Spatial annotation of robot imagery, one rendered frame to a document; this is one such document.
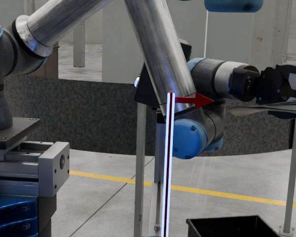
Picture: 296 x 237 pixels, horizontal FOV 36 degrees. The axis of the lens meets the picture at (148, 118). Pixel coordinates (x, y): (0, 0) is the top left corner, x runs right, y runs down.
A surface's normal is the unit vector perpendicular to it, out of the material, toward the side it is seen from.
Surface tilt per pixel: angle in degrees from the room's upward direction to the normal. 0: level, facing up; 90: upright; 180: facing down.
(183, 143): 90
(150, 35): 89
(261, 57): 90
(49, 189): 90
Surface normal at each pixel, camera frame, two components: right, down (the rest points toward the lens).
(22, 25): 0.18, -0.47
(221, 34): -0.30, 0.19
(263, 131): 0.43, 0.21
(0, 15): 0.95, 0.10
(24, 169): -0.10, 0.21
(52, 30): 0.07, 0.73
